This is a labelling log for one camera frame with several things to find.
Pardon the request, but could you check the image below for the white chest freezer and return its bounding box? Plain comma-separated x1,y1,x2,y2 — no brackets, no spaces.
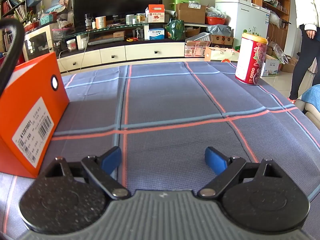
214,0,271,53

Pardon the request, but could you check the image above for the black flat television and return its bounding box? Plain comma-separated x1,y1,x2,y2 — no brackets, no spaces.
71,0,163,28

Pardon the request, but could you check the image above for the teal plastic basket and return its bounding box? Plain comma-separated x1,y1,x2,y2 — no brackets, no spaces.
40,12,54,25

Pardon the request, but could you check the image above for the green bag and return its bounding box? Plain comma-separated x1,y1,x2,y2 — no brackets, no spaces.
166,19,185,40

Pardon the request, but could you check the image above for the orange cardboard box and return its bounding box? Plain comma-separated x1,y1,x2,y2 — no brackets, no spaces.
0,52,70,179

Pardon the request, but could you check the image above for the red cylindrical can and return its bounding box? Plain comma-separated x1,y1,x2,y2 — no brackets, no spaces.
235,32,268,86

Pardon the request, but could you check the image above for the orange and white box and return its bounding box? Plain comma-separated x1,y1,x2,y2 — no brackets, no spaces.
148,4,165,23

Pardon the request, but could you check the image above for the blue and white box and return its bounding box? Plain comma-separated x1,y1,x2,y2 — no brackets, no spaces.
149,28,165,40

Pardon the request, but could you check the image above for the red basin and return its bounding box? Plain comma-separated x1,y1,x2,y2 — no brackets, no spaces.
205,16,227,25

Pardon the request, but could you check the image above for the black curved tube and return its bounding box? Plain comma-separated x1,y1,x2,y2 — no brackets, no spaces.
0,19,25,93

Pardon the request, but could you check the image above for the white television cabinet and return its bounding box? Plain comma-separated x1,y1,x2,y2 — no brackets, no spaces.
56,22,208,74

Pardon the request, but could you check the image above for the unframed picture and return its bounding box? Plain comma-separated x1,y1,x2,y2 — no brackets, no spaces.
51,0,73,13

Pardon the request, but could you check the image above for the white and orange carton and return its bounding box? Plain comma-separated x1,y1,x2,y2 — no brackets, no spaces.
205,46,239,63

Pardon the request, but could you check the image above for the brown cardboard box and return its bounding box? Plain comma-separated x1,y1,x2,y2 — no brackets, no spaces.
176,2,207,24

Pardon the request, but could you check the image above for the stack of red white packets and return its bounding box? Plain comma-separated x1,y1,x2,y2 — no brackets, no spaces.
184,40,208,57

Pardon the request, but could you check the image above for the small white green carton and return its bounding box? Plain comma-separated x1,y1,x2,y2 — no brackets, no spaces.
261,57,280,77

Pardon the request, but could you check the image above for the dark bookshelf with books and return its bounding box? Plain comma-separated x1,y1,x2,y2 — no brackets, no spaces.
0,0,35,25

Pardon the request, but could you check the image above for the brown box with red marks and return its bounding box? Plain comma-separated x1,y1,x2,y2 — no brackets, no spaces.
211,34,234,48

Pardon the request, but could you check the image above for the pink plastic basket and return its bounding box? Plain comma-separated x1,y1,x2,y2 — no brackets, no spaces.
52,27,69,40

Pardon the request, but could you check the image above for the blue cloth on sofa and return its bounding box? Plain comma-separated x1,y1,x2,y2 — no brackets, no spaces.
301,84,320,125

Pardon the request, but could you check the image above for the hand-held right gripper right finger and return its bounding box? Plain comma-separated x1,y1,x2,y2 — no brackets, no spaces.
197,147,291,200

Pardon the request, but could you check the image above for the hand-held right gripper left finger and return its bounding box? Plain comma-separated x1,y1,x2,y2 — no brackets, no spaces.
41,146,130,200

